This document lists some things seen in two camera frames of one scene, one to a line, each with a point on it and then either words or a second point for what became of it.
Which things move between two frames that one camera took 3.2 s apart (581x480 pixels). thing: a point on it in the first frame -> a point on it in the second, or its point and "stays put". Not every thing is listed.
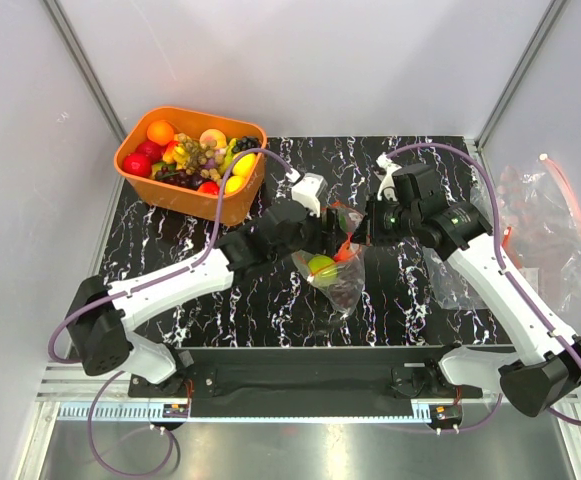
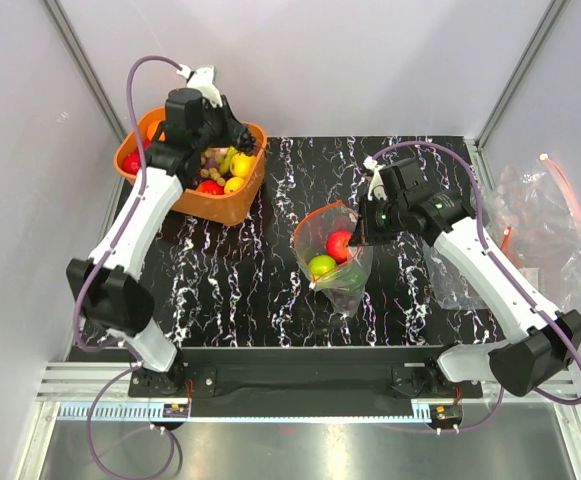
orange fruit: x=160 y=132 stays put
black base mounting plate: x=305 y=382 stays put
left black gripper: x=326 y=243 -> x=225 y=114
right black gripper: x=368 y=230 stays put
